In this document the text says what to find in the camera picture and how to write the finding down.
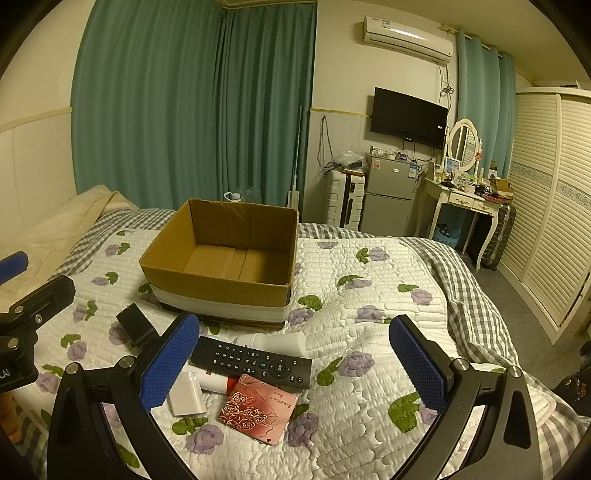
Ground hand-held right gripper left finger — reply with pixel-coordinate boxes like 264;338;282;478
46;313;200;480

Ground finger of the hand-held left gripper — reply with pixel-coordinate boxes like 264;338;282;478
0;275;77;343
0;251;29;286

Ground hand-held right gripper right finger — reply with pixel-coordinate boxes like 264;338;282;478
389;315;543;480

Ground small white case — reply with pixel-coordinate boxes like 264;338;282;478
168;372;206;416

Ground small black box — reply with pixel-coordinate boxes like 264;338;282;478
116;304;158;356

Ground white tube with red label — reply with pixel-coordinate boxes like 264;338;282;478
198;369;242;396

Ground black remote control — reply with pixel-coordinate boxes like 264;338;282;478
190;335;313;390

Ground pink rose card box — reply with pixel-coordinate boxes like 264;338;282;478
217;373;300;446

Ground white plastic bottle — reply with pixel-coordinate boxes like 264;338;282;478
235;333;308;357

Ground person's left hand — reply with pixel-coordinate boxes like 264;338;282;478
0;392;20;440

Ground cream duvet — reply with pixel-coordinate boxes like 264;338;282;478
0;185;140;315

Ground white floral quilt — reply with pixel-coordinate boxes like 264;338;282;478
14;225;560;480

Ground grey checked bed sheet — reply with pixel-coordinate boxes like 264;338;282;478
0;207;591;480

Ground cream headboard panel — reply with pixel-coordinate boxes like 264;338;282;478
0;106;77;219

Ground blue plastic basket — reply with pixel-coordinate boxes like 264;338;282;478
433;223;463;253

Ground dark checked suitcase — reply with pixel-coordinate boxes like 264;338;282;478
479;202;517;272

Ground dark patterned cloth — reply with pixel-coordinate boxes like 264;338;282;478
552;342;591;409

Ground white dressing table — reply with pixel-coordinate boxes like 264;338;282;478
413;176;505;271

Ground silver small fridge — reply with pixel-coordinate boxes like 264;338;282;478
359;152;422;234

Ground clear water jug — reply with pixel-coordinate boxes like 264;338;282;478
223;186;265;204

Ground white ribbed suitcase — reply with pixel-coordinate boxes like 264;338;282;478
324;169;368;230

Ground wide green curtain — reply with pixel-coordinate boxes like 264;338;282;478
70;0;228;212

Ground cream slatted wardrobe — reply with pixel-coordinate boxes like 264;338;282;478
496;84;591;345

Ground clear plastic bag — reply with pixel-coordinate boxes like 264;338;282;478
329;147;366;172

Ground white oval mirror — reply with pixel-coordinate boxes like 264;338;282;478
444;118;484;176

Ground white flat mop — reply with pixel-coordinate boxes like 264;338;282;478
285;104;306;216

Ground green window curtain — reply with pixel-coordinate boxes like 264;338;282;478
216;6;318;223

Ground narrow light green curtain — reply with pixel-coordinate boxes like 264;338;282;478
456;33;518;182

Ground white air conditioner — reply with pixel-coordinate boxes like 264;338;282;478
362;15;454;64

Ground hanging wall cables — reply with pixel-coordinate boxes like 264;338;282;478
318;115;336;175

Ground black wall television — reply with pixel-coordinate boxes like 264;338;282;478
370;86;449;150

